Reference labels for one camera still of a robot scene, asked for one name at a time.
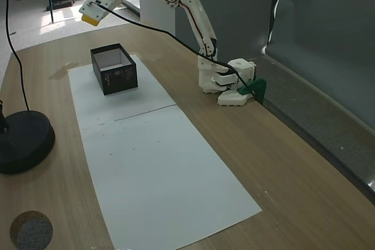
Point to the yellow cube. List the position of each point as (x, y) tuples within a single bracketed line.
[(90, 21)]

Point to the dark open box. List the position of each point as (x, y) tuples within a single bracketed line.
[(120, 78)]

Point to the white paper sheet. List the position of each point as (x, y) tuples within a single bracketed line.
[(164, 174), (140, 97)]

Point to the black round stand base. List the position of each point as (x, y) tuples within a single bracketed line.
[(26, 141)]

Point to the green table clamp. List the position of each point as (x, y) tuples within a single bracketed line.
[(257, 84)]

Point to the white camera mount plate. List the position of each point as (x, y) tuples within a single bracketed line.
[(111, 1)]

